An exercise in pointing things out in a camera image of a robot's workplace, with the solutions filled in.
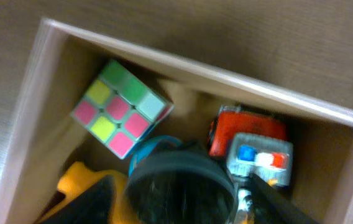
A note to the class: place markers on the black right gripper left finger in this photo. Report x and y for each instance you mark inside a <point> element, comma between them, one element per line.
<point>93,206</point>

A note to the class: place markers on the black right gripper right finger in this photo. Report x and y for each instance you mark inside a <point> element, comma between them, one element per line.
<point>270,207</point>

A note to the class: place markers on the yellow squishy airplane toy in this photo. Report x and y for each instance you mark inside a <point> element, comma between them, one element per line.
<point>78,178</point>

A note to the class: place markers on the red grey toy truck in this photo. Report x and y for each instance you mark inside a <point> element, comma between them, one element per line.
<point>250,143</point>

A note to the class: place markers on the blue ball toy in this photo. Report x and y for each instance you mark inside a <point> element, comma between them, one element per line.
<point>144,149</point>

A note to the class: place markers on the black round tin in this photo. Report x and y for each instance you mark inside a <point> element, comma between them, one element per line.
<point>180,184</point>

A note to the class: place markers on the colourful puzzle cube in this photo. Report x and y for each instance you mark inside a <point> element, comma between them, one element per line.
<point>119,110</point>

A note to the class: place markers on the pink cardboard box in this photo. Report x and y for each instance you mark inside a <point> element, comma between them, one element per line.
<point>65,60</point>

